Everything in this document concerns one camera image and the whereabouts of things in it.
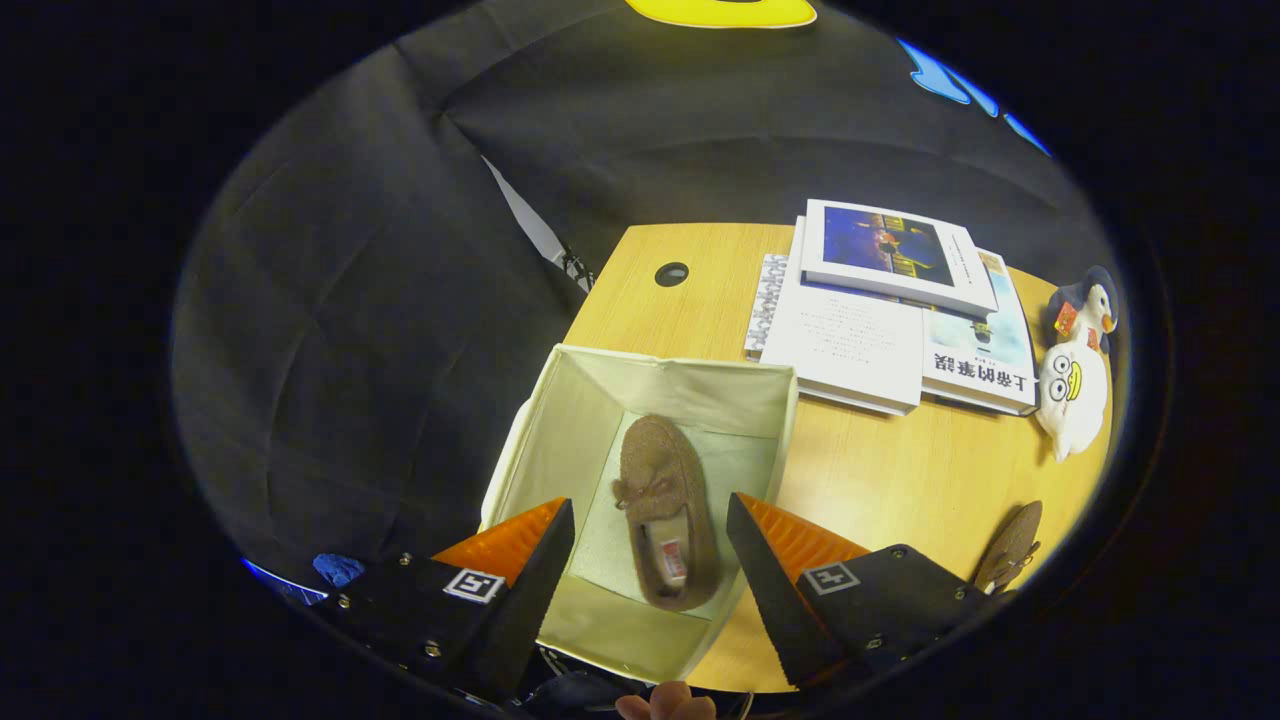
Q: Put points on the speckled black white book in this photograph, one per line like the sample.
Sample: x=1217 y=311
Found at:
x=765 y=305

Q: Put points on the white seal plush toy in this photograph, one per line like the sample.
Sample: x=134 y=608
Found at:
x=1075 y=400

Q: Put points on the thick white book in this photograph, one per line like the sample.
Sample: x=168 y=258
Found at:
x=840 y=345

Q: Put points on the small white night-photo book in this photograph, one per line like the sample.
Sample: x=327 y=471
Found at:
x=890 y=250

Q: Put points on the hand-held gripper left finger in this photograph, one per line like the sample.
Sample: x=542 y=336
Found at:
x=525 y=620

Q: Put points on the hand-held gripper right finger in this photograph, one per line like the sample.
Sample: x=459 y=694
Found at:
x=770 y=600

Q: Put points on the penguin plush toy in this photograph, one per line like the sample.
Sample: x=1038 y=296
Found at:
x=1095 y=300

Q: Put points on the blue crumpled cloth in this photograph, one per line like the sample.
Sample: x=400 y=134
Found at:
x=338 y=569

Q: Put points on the green fabric storage box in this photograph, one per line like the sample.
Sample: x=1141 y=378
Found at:
x=560 y=430

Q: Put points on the brown fuzzy shoe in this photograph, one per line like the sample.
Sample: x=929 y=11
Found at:
x=660 y=470
x=1012 y=545

